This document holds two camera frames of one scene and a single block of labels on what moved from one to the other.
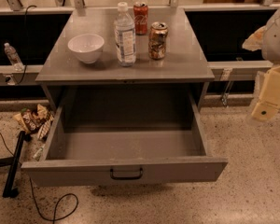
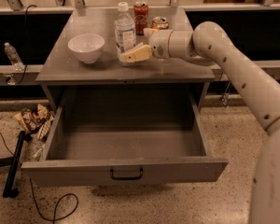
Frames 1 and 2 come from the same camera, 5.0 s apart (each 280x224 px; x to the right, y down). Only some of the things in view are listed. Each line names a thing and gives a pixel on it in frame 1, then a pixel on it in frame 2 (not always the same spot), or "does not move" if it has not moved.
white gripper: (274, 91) -> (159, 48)
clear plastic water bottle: (125, 36) does not move
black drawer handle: (126, 178) does not move
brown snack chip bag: (37, 121) does not move
